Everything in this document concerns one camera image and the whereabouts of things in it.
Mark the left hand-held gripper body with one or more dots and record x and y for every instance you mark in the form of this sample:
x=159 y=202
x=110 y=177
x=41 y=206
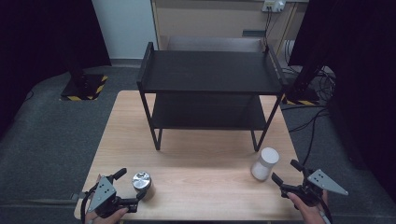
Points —
x=104 y=194

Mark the silver metal can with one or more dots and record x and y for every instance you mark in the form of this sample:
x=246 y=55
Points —
x=142 y=182

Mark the person's left hand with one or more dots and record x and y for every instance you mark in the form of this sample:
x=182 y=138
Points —
x=104 y=220

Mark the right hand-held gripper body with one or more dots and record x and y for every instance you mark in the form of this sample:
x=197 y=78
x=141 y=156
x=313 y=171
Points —
x=323 y=183

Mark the person's right hand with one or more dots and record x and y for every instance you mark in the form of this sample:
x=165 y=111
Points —
x=311 y=214

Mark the grey platform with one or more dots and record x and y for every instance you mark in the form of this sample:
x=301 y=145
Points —
x=214 y=44

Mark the white-lidded jar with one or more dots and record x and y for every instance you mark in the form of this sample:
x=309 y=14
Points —
x=264 y=165

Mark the black stand with hazard tape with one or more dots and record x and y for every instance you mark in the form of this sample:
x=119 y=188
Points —
x=303 y=90
x=82 y=87

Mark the black curtain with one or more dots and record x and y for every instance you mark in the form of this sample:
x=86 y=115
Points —
x=361 y=62
x=40 y=37

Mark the white power strip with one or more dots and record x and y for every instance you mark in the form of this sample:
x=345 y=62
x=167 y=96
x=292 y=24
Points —
x=274 y=5

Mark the black two-tier metal rack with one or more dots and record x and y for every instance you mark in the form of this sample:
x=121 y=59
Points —
x=211 y=71

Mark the beige wooden panel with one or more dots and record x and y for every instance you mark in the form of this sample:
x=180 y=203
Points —
x=211 y=18

